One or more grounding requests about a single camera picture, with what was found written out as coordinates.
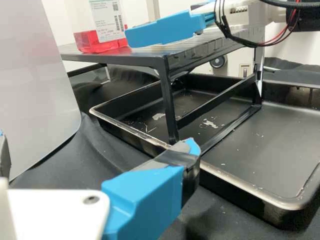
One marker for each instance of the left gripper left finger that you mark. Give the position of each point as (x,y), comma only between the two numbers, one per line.
(5,157)

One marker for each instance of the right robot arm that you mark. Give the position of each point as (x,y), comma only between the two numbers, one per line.
(308,20)

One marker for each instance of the cream microscope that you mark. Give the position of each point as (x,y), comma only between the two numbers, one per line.
(235,62)

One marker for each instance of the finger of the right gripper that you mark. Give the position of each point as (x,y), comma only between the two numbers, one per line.
(160,30)

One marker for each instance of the white box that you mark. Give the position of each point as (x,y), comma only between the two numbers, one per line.
(32,82)

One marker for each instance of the red liquid bottle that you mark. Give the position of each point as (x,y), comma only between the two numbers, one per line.
(105,30)

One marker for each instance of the black tray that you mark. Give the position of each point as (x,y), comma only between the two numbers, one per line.
(250,155)

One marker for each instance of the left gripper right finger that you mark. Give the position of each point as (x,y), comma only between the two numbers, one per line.
(142,197)

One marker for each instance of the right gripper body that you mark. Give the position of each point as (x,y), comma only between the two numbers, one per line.
(240,10)

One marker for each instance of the black platform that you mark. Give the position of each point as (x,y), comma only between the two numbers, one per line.
(125,56)

